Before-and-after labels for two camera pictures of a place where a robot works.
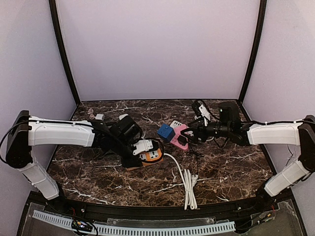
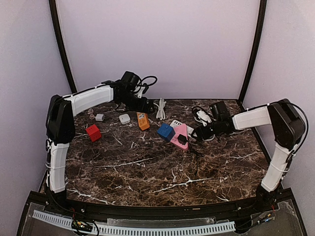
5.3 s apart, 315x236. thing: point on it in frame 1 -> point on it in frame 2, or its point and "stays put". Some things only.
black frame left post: [53, 4] stays put
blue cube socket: [167, 132] stays put
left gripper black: [131, 161] -> [147, 107]
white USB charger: [100, 116] stays put
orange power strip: [150, 157] -> [143, 120]
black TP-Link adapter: [182, 140] stays put
